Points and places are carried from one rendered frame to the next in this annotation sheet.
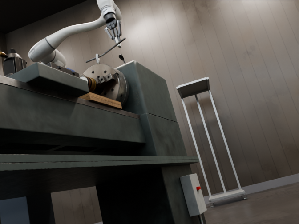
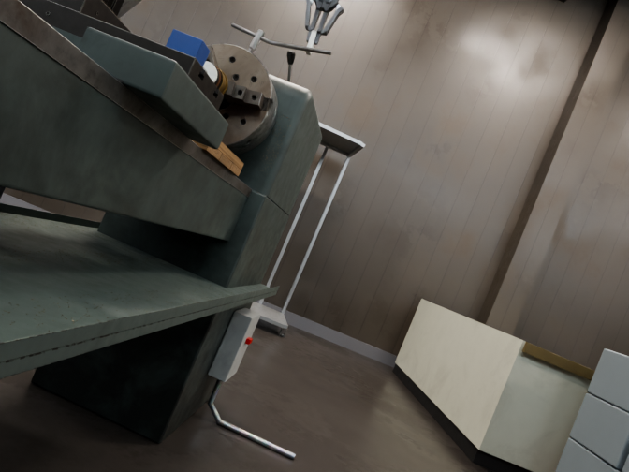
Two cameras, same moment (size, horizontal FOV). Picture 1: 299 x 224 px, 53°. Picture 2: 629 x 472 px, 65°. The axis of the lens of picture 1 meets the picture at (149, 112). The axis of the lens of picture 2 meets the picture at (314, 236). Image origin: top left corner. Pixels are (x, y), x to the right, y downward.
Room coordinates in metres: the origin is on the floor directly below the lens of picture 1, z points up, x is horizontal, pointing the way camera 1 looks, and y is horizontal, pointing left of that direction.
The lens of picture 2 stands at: (0.23, 0.27, 0.75)
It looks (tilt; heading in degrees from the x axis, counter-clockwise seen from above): 2 degrees up; 344
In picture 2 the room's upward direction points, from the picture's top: 23 degrees clockwise
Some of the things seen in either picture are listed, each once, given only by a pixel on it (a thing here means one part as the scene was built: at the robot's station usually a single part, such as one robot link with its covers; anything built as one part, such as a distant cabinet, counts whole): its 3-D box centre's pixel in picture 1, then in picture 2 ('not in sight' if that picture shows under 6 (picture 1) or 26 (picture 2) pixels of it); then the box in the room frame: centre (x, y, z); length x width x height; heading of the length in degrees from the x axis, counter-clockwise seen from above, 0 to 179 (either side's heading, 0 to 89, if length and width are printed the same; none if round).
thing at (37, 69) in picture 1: (18, 101); (66, 59); (1.21, 0.53, 0.90); 0.53 x 0.30 x 0.06; 68
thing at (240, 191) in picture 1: (210, 142); (295, 228); (4.57, -0.77, 0.89); 0.66 x 0.55 x 1.79; 168
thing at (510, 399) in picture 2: not in sight; (534, 399); (3.42, -2.83, 0.38); 2.06 x 1.65 x 0.77; 168
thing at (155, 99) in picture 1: (129, 103); (243, 138); (2.19, 0.13, 1.06); 0.59 x 0.48 x 0.39; 158
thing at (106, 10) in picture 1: (108, 13); not in sight; (1.78, 0.10, 1.59); 0.09 x 0.09 x 0.06
